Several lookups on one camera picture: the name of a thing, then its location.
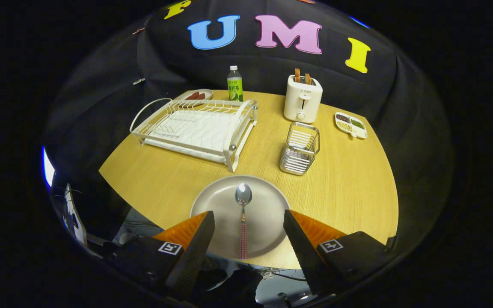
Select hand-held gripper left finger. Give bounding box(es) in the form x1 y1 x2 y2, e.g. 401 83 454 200
103 210 216 300

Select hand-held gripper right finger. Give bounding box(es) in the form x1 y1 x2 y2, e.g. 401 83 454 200
283 209 397 296

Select beige round plate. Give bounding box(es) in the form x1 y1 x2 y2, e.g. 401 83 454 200
190 175 291 259

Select metal spoon with red handle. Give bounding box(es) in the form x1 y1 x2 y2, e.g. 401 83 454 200
235 183 253 260

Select metal wire basket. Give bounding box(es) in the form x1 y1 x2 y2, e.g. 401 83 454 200
279 122 321 176

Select white wire dish rack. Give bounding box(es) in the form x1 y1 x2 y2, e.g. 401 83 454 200
129 98 258 173

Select white divided dish with beans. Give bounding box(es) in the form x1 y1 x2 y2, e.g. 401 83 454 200
335 112 368 139

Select small plate with meat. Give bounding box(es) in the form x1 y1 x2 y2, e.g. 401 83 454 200
178 89 214 102

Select white toaster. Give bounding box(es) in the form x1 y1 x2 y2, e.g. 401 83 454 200
283 74 323 124

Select green tea bottle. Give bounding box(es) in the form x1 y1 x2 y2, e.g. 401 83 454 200
227 65 244 102

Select black backdrop cloth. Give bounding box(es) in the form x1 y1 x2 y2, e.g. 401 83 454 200
43 0 454 257

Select black cable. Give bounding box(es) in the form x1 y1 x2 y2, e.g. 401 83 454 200
249 264 307 281

